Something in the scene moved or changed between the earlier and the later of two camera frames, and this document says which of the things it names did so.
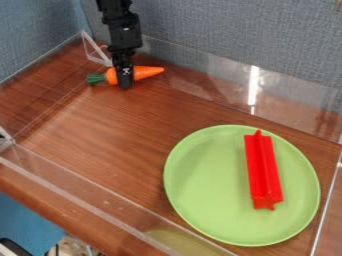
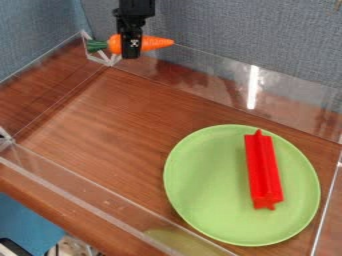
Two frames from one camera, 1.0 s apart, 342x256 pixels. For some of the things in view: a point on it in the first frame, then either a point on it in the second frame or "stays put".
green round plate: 207,194 stays put
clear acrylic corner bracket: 93,50 stays put
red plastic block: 264,172 stays put
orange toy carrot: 110,75 -> 113,45
